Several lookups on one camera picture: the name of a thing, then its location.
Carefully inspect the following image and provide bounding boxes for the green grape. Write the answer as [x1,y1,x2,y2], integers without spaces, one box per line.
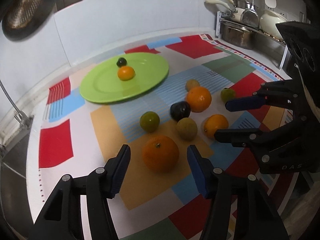
[139,111,160,133]
[220,88,236,103]

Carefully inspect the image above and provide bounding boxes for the small orange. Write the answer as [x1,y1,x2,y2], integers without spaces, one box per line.
[203,114,229,139]
[117,66,136,81]

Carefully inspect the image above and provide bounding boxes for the tan longan front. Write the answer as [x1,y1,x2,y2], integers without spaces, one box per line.
[176,118,197,141]

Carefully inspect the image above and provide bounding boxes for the tan longan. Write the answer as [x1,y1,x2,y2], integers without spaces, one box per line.
[176,118,197,141]
[185,79,200,91]

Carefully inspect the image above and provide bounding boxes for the large orange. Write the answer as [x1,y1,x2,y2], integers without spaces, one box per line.
[142,135,180,173]

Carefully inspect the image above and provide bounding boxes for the tan longan back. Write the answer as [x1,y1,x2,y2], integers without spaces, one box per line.
[185,79,200,91]

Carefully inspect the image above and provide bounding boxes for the dark plum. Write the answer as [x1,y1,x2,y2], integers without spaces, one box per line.
[170,101,191,122]
[116,57,127,68]

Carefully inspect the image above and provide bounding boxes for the colourful patchwork table cloth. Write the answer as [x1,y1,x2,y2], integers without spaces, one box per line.
[38,34,297,239]

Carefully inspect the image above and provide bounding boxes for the dark plum in group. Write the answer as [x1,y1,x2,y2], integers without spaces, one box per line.
[170,101,191,122]

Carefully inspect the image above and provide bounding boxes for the steel pot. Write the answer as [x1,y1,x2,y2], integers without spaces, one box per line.
[220,22,255,50]

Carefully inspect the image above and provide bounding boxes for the dish rack shelf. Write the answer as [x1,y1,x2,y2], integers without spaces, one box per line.
[215,11,290,69]

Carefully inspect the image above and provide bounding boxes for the green plate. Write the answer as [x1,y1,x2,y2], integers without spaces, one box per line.
[79,52,169,103]

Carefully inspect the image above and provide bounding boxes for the steel skimmer ladle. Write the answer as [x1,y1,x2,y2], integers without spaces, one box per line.
[240,0,260,28]

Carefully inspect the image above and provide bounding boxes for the white ceramic pitcher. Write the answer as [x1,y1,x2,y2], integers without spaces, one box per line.
[260,9,287,41]

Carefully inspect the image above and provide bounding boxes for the thin gooseneck faucet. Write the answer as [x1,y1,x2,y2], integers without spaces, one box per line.
[0,80,31,129]

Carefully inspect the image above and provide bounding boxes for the stainless steel sink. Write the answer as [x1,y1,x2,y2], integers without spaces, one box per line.
[1,131,33,238]

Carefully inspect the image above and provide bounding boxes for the black frying pan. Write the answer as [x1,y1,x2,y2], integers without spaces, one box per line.
[2,0,56,41]

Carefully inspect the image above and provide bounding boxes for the white handled pot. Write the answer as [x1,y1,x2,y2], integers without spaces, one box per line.
[205,0,251,23]

